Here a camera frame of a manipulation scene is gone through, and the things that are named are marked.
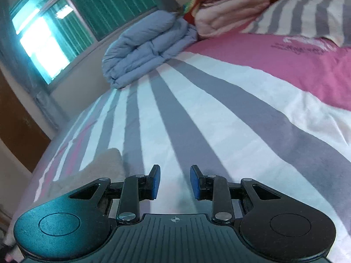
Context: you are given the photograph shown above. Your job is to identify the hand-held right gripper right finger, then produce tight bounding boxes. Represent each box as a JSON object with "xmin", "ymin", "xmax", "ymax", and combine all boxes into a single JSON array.
[{"xmin": 190, "ymin": 165, "xmax": 282, "ymax": 224}]

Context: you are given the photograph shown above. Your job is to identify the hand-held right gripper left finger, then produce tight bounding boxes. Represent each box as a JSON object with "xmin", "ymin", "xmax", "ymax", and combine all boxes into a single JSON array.
[{"xmin": 68, "ymin": 165, "xmax": 161, "ymax": 224}]

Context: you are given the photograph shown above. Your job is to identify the grey pants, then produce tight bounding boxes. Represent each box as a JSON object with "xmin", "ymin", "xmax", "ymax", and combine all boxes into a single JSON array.
[{"xmin": 49, "ymin": 147, "xmax": 124, "ymax": 198}]

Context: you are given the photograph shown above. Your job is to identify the bed with striped sheet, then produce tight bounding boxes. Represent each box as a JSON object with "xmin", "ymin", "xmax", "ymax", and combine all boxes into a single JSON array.
[{"xmin": 5, "ymin": 31, "xmax": 351, "ymax": 263}]

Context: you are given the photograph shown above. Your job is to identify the folded blue quilt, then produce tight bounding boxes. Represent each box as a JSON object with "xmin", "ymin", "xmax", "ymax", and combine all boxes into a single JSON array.
[{"xmin": 102, "ymin": 10, "xmax": 198, "ymax": 89}]

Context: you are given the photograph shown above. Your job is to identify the brown wooden door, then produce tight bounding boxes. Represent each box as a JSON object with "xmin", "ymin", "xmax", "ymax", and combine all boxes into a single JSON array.
[{"xmin": 0, "ymin": 70, "xmax": 53, "ymax": 174}]

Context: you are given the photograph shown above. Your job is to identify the folded pink blanket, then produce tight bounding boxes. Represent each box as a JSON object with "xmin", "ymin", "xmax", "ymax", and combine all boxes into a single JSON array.
[{"xmin": 194, "ymin": 0, "xmax": 271, "ymax": 39}]

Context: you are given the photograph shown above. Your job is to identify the window with green glass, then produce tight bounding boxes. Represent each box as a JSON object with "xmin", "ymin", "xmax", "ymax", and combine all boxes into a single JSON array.
[{"xmin": 9, "ymin": 0, "xmax": 163, "ymax": 86}]

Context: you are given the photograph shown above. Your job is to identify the striped pillow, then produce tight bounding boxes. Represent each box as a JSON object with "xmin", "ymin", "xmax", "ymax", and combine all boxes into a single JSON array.
[{"xmin": 241, "ymin": 0, "xmax": 351, "ymax": 48}]

